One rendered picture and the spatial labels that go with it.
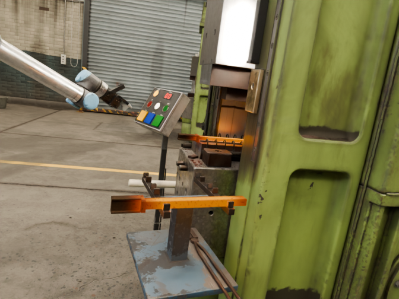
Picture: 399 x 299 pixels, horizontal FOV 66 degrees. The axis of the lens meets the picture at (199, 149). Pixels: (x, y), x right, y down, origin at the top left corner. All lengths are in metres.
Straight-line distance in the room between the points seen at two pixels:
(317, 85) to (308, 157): 0.27
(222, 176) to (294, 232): 0.39
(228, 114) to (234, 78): 0.34
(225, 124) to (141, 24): 7.92
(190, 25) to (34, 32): 4.28
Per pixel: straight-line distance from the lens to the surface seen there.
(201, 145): 1.49
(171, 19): 9.56
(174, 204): 0.93
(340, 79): 1.33
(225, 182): 1.42
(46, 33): 9.98
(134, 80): 9.43
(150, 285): 1.05
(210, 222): 1.47
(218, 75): 1.47
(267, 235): 1.29
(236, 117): 1.79
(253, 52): 1.31
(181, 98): 1.94
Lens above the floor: 1.28
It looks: 12 degrees down
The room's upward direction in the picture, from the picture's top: 7 degrees clockwise
